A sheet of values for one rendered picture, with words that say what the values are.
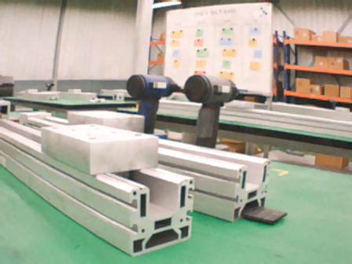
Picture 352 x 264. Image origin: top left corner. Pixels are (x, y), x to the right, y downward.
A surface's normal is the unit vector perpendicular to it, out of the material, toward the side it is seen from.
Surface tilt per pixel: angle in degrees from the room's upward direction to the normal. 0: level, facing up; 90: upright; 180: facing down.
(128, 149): 90
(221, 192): 90
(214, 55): 90
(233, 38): 90
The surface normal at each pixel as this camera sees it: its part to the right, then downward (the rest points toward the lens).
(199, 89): -0.58, 0.07
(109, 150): 0.71, 0.12
